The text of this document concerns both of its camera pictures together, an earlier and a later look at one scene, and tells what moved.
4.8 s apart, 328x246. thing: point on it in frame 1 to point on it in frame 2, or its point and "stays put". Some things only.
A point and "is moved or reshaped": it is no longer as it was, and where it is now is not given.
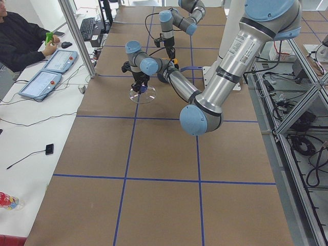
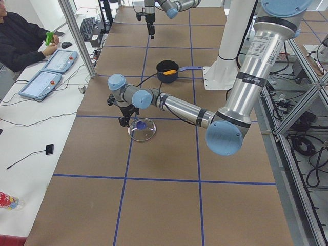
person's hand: x=51 y=46 stays put
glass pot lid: x=147 y=95 is moved or reshaped
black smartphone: x=59 y=34 stays put
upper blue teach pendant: x=61 y=61 stays put
